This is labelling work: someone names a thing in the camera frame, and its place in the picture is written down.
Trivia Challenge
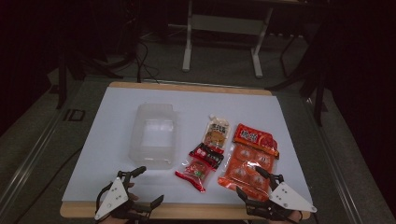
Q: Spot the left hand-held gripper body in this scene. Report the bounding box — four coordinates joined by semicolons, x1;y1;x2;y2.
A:
93;170;153;222

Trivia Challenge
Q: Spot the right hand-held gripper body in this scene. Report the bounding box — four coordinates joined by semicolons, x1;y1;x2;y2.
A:
246;174;318;222

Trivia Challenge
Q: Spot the orange snack bag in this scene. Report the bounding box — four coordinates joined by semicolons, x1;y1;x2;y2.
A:
218;123;280;202

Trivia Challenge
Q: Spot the clear plastic container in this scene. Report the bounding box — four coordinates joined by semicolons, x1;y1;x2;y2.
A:
128;103;177;171

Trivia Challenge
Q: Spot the red and black snack packet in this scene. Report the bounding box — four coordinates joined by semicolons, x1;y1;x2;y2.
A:
175;143;225;193

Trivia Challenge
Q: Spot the beige sauce pouch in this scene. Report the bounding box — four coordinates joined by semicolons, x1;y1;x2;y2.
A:
202;114;232;148

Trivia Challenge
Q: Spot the person's left hand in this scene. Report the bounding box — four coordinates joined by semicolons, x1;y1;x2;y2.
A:
106;183;140;224

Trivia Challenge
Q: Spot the person's right hand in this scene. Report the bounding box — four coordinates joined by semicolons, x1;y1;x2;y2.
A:
270;211;304;224

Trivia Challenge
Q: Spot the white table mat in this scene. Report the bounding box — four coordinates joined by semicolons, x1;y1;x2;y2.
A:
62;87;314;206

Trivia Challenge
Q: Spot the black metal stand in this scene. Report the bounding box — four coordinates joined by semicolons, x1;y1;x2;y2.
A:
55;49;125;110
265;31;330;127

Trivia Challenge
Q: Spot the left hand-held gripper cable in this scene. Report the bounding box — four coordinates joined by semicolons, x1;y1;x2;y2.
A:
94;182;110;216

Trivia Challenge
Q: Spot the aluminium rail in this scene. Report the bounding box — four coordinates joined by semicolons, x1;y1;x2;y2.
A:
0;106;64;216
303;97;363;224

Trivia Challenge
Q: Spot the black floor cable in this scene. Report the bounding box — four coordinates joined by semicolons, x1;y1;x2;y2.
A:
12;148;82;224

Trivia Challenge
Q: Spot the black cable bundle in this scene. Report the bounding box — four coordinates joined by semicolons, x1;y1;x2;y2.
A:
134;38;161;84

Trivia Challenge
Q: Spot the white metal stand frame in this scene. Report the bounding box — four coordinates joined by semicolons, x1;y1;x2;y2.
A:
181;0;275;78

